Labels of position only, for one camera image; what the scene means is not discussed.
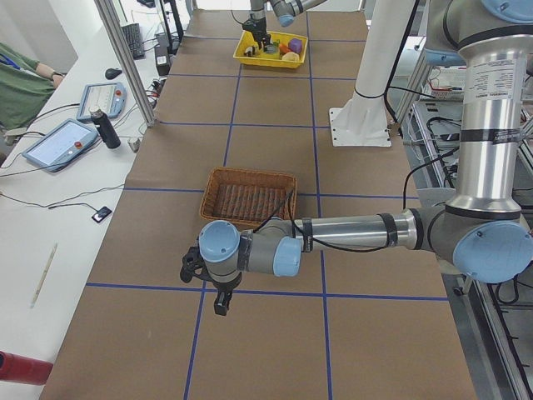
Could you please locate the purple foam block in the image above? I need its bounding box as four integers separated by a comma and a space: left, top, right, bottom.
288, 37, 303, 53

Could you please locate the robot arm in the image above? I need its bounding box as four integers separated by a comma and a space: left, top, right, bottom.
242, 0, 325, 49
180, 1, 532, 315

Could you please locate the teach pendant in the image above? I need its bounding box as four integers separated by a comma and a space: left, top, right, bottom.
76, 82, 127, 123
22, 119, 97, 173

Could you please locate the black keyboard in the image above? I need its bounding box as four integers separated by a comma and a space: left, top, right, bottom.
122, 23, 145, 59

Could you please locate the aluminium frame post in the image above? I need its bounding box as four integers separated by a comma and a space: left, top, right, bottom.
94, 0, 156, 128

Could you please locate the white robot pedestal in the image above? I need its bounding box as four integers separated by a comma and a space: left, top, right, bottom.
330, 0, 417, 148

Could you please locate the orange toy carrot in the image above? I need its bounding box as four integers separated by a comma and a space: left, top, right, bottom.
278, 43, 291, 54

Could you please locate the black smartphone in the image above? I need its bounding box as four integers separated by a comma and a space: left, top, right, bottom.
92, 206, 112, 223

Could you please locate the toy croissant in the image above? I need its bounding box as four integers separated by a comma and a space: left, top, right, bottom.
281, 52, 300, 63

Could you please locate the black computer mouse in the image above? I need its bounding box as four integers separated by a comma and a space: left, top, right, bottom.
104, 68, 122, 80

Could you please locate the toy panda figure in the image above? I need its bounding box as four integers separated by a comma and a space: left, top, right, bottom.
244, 46, 259, 58

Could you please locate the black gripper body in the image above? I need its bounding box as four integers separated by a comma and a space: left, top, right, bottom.
242, 17, 267, 38
207, 272, 242, 293

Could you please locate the yellow plastic basket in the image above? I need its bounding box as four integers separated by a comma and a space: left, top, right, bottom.
233, 31, 308, 69

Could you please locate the red cylinder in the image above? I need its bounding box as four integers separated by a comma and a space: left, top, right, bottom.
1, 352, 53, 386

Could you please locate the far teach pendant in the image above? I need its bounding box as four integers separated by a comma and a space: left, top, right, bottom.
76, 82, 127, 123

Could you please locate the near teach pendant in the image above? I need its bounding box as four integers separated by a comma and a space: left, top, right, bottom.
22, 119, 97, 173

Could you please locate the brown wicker basket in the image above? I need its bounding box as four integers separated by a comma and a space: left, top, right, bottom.
200, 167, 296, 228

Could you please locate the black thermos bottle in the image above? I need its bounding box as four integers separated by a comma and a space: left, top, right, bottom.
89, 105, 121, 149

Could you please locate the person in green shirt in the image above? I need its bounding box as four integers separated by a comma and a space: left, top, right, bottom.
1, 43, 64, 130

